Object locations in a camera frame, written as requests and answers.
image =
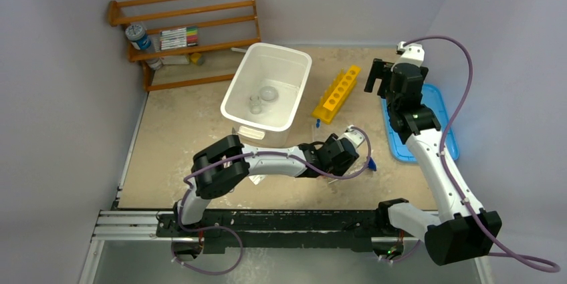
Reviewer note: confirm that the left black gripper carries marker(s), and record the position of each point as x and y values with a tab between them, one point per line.
339	170

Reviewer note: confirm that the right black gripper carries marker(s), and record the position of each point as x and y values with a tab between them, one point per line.
380	77

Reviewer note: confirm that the blue cap glass tube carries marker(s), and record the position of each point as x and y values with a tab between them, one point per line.
370	166

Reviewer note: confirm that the clear watch glass dish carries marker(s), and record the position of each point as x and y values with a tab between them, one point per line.
268	93

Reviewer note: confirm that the small glass jar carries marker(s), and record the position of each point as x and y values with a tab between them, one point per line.
255	104

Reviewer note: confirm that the white plastic bin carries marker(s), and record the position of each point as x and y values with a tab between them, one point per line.
266	64

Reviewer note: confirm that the small plastic zip bag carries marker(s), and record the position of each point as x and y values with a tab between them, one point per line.
256	179

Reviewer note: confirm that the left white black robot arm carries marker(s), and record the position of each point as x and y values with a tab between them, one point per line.
219	168

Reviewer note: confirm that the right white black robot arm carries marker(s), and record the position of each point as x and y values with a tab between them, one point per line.
443	175

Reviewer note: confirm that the clear well plate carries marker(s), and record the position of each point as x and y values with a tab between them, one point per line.
323	131

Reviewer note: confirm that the yellow test tube rack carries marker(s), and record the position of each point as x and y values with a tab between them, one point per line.
336	94

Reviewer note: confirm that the white green marker pen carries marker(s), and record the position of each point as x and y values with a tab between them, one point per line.
239	50

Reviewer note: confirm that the yellow grey small object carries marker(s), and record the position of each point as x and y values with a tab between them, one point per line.
197	58

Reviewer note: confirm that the coloured marker pen set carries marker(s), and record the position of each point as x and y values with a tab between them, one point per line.
179	38

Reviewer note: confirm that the small clear capped bottle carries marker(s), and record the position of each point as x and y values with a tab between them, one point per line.
155	63

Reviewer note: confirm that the blue label round container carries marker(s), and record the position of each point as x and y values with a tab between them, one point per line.
137	36

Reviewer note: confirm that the wooden shelf rack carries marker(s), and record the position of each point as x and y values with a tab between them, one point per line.
116	18

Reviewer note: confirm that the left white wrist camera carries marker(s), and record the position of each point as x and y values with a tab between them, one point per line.
354	136

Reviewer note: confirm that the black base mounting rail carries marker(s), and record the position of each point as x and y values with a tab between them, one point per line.
220	229

